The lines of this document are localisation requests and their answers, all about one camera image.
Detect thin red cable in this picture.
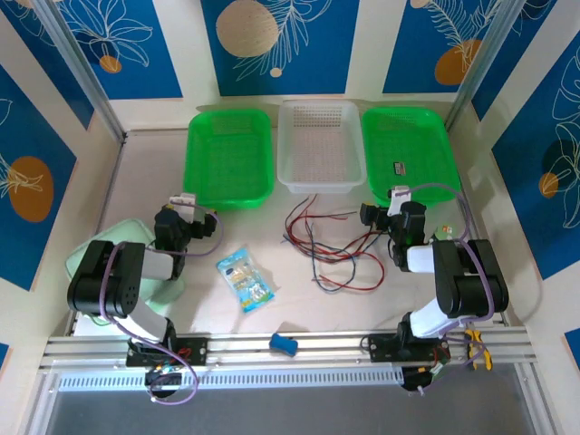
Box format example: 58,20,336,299
289,198,359,262
316,249,388,294
282,193,321,255

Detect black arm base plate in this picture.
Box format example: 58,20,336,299
125,335,209,367
367,333,452,363

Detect thin blue cable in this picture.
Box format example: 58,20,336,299
283,233,380,264
310,251,357,293

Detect aluminium corner post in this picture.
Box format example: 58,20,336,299
31,0,129,144
443,0,527,132

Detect blue snack packet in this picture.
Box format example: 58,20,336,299
215,246,276,314

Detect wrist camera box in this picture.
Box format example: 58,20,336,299
168,192,214,223
388,184,411,215

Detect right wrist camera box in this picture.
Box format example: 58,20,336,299
388,184,411,215

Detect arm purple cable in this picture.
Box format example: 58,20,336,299
98,201,224,405
393,182,496,395

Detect white plastic basket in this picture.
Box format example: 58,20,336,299
275,99,368,195

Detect yellow handled pliers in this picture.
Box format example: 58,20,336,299
464,328,494,372

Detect green plastic basket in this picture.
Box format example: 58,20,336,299
182,108,276,212
361,106,462,208

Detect white slotted cable duct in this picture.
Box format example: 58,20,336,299
57,367,405,393

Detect blue sponge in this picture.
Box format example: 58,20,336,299
268,333,299,358

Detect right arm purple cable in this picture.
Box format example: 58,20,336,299
393,182,496,395

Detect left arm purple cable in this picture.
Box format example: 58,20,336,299
98,201,224,405

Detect mint green zip pouch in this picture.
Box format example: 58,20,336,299
65,217,187,325

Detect aluminium frame rail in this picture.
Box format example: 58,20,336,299
38,325,538,377

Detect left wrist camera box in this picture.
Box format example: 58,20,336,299
168,192,214,223

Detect thin black cable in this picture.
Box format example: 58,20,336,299
285,210,380,259
307,212,359,281
283,217,380,264

